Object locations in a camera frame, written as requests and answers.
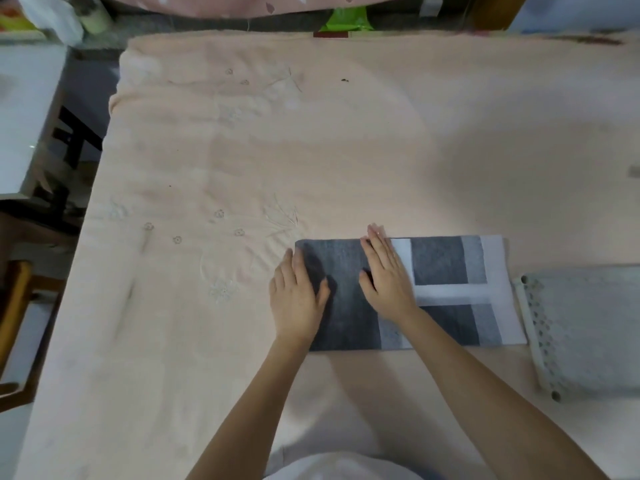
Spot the person's left hand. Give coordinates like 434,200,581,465
270,248,332,344

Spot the white plastic bag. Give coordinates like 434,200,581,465
19,0,84,46

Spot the person's right hand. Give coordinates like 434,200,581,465
358,224,422,326

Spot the person's right forearm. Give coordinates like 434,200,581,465
395,309,612,480

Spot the grey and white towel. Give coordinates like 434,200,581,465
294,235,529,352

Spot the white dotted folded cloth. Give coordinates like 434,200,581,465
513,265,640,404

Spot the black metal frame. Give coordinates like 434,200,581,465
32,106,104,231

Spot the pink patterned cloth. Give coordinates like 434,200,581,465
100,0,417,19

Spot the wooden chair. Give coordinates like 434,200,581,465
0,260,67,413

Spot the white side table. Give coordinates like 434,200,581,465
0,42,69,199

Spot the brown wooden furniture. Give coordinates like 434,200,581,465
471,0,531,31

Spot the peach embroidered table cloth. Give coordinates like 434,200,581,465
14,31,640,480

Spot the person's white shirt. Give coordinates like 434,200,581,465
262,452,437,480

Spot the green plastic packet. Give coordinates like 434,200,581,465
319,7,377,35

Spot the person's left forearm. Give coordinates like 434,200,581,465
186,337,315,480

